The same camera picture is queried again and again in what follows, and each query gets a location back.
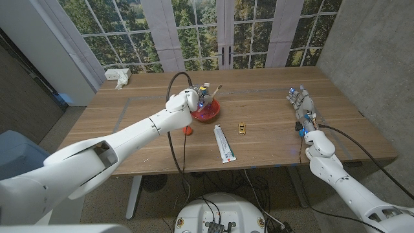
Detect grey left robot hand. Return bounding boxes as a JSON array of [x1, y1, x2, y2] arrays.
[[189, 82, 216, 113]]

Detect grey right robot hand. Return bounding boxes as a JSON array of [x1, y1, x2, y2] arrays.
[[286, 84, 320, 133]]

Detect wooden toothbrush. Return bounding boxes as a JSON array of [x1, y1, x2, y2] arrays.
[[197, 84, 223, 113]]

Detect white toothpaste tube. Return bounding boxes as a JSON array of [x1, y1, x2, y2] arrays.
[[213, 124, 237, 164]]

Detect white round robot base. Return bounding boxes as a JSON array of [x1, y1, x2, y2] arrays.
[[173, 192, 268, 233]]

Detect red bowl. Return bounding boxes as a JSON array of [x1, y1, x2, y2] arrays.
[[190, 98, 221, 122]]

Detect printed window backdrop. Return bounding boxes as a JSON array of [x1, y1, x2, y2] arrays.
[[58, 0, 343, 74]]

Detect crumpled white tissue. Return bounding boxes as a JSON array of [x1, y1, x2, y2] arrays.
[[114, 71, 130, 91]]

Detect white power strip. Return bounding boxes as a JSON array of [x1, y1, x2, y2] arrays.
[[103, 67, 133, 82]]

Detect black round floor fan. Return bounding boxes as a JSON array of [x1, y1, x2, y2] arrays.
[[142, 174, 168, 193]]

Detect white table leg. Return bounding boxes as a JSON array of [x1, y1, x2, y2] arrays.
[[125, 175, 143, 221]]

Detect blue chair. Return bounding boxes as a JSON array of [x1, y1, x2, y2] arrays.
[[0, 129, 49, 181]]

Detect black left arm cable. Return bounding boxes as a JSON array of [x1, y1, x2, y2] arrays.
[[165, 71, 193, 201]]

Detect white floor cable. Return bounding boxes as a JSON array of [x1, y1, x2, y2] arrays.
[[244, 170, 282, 227]]

